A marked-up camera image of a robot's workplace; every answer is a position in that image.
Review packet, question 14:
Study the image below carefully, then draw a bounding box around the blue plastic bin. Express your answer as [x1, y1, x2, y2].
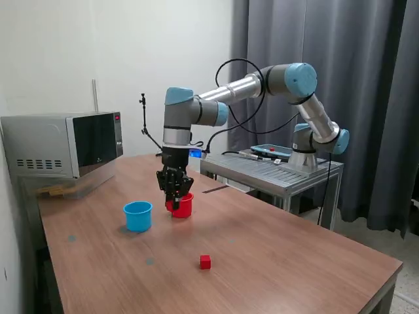
[122, 201, 153, 234]

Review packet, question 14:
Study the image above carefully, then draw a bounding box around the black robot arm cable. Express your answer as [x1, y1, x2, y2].
[204, 58, 302, 154]

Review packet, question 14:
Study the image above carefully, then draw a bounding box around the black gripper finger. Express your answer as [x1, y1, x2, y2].
[156, 168, 173, 203]
[173, 170, 194, 211]

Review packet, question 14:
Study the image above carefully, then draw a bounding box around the red plastic bin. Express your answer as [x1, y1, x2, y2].
[168, 192, 194, 219]

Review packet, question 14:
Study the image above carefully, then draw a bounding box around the aluminium profile robot stand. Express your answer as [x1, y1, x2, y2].
[200, 148, 344, 232]

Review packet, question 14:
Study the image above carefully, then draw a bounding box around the silver microwave oven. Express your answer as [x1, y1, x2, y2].
[0, 111, 124, 180]

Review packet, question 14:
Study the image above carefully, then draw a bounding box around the black pendant cable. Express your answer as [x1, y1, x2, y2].
[221, 149, 283, 164]

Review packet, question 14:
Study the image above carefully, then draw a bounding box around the dark grey curtain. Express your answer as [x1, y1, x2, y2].
[228, 0, 419, 239]

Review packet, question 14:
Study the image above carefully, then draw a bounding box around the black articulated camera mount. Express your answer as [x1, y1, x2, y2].
[139, 93, 164, 158]

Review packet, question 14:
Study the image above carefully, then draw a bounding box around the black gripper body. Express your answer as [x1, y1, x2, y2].
[161, 146, 190, 173]

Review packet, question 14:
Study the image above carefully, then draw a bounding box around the black power cable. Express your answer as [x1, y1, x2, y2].
[319, 152, 333, 226]

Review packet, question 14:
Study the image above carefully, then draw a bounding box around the blue teach pendant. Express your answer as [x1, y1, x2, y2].
[250, 143, 292, 158]

